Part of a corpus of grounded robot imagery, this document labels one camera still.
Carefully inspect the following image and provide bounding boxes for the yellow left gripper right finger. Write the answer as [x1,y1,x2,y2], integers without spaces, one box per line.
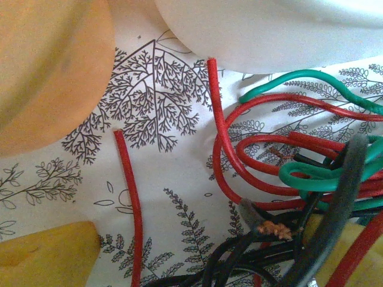
[302,213,373,287]

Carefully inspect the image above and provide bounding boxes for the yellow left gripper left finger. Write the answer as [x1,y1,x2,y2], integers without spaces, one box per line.
[0,220,101,287]

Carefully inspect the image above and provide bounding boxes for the red cable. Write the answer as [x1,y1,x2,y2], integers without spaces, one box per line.
[324,218,383,287]
[223,93,383,195]
[206,58,383,210]
[113,129,144,287]
[236,131,348,177]

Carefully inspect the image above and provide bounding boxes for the black cable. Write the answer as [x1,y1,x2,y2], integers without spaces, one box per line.
[140,209,315,287]
[203,199,294,287]
[269,146,330,165]
[281,133,370,287]

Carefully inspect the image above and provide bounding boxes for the green cable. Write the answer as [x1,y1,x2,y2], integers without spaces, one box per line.
[238,69,383,116]
[278,134,383,210]

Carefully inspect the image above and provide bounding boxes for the floral tablecloth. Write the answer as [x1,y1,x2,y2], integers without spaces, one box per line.
[0,0,383,287]

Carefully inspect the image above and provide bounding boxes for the orange plastic bin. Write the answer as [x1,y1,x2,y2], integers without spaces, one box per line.
[0,0,117,158]

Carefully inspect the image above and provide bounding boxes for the white plastic bin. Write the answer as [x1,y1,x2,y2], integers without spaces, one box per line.
[154,0,383,75]

